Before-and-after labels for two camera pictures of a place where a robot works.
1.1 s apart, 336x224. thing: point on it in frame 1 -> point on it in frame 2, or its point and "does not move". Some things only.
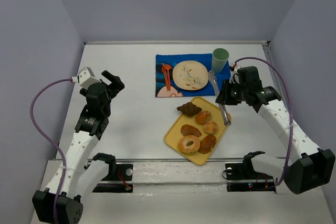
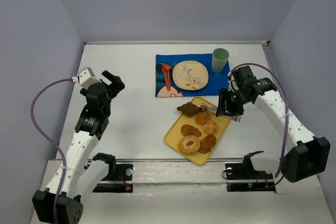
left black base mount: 124,172 does not move
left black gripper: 113,82 does not move
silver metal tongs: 212,77 -> 206,107
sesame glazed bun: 202,116 does not move
